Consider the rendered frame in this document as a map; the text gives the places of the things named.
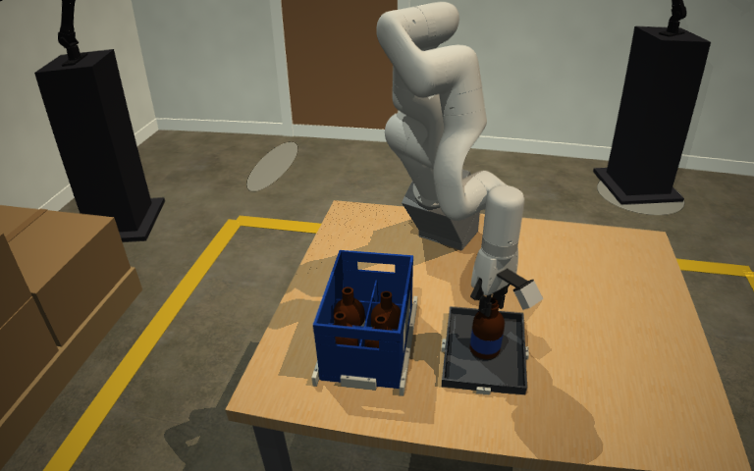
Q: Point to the brown glass bottle with blue label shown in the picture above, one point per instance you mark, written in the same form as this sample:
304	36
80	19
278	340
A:
487	333

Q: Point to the blue crate with cross dividers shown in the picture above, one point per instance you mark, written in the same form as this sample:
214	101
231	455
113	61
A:
385	364

